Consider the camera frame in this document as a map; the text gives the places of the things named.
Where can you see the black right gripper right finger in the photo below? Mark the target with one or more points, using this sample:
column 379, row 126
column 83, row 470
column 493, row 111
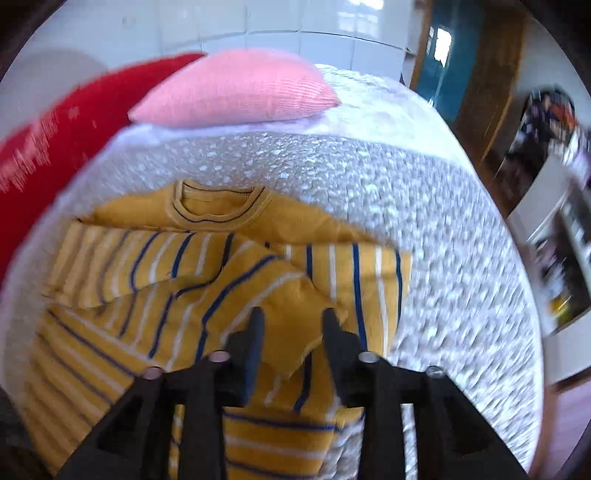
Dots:
column 452, row 439

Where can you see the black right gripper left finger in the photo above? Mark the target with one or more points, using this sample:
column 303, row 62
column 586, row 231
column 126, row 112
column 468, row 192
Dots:
column 133, row 440

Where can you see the yellow striped knit sweater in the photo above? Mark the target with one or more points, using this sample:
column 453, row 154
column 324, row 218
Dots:
column 164, row 279

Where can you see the cluttered clothes rack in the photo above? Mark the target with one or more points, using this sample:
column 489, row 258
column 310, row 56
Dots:
column 548, row 120

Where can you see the beige heart-pattern quilt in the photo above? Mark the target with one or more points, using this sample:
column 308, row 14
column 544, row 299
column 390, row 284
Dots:
column 468, row 308

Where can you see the white shelf unit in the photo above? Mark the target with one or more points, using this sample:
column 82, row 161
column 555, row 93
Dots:
column 551, row 226

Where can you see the red embroidered pillow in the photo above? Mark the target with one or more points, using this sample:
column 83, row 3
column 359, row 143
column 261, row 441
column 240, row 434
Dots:
column 39, row 160

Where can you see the white bed sheet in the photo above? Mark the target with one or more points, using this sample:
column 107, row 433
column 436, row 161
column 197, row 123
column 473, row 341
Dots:
column 373, row 109

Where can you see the pink pillow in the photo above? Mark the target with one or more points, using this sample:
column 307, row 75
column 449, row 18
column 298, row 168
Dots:
column 235, row 87

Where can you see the white headboard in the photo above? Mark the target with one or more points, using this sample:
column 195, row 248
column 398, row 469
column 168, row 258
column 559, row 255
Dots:
column 37, row 81

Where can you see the wooden door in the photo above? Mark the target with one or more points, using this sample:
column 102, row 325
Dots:
column 490, row 89

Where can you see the white wardrobe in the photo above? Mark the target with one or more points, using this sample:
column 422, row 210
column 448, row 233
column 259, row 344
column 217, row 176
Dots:
column 371, row 37

